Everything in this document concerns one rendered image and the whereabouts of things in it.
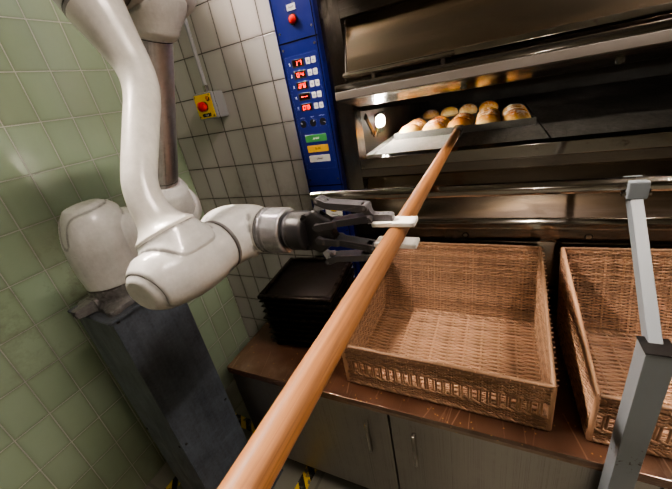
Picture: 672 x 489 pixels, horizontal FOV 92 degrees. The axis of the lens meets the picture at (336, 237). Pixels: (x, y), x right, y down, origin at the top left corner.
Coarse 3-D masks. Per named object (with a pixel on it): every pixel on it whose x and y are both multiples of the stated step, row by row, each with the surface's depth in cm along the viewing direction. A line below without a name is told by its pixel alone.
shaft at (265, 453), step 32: (416, 192) 65; (384, 256) 44; (352, 288) 38; (352, 320) 34; (320, 352) 29; (288, 384) 27; (320, 384) 27; (288, 416) 24; (256, 448) 22; (288, 448) 23; (224, 480) 21; (256, 480) 21
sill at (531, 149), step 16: (656, 128) 89; (496, 144) 104; (512, 144) 101; (528, 144) 98; (544, 144) 96; (560, 144) 95; (576, 144) 93; (592, 144) 92; (608, 144) 90; (624, 144) 89; (640, 144) 87; (656, 144) 86; (368, 160) 120; (384, 160) 118; (400, 160) 115; (416, 160) 113; (432, 160) 111; (448, 160) 109; (464, 160) 107; (480, 160) 105
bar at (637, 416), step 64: (320, 192) 91; (384, 192) 83; (448, 192) 76; (512, 192) 71; (576, 192) 66; (640, 192) 61; (640, 256) 59; (640, 320) 57; (640, 384) 55; (640, 448) 60
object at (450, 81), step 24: (576, 48) 73; (600, 48) 72; (624, 48) 70; (648, 48) 71; (456, 72) 85; (480, 72) 82; (504, 72) 82; (528, 72) 85; (552, 72) 88; (336, 96) 100; (360, 96) 97; (384, 96) 100; (408, 96) 104
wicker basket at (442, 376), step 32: (416, 256) 125; (448, 256) 119; (480, 256) 114; (512, 256) 110; (384, 288) 133; (416, 288) 127; (448, 288) 122; (512, 288) 111; (544, 288) 93; (384, 320) 126; (416, 320) 123; (480, 320) 116; (512, 320) 114; (544, 320) 88; (352, 352) 97; (384, 352) 92; (416, 352) 108; (448, 352) 106; (480, 352) 104; (512, 352) 101; (544, 352) 87; (384, 384) 99; (416, 384) 92; (448, 384) 95; (480, 384) 82; (512, 384) 78; (544, 384) 74; (512, 416) 82; (544, 416) 78
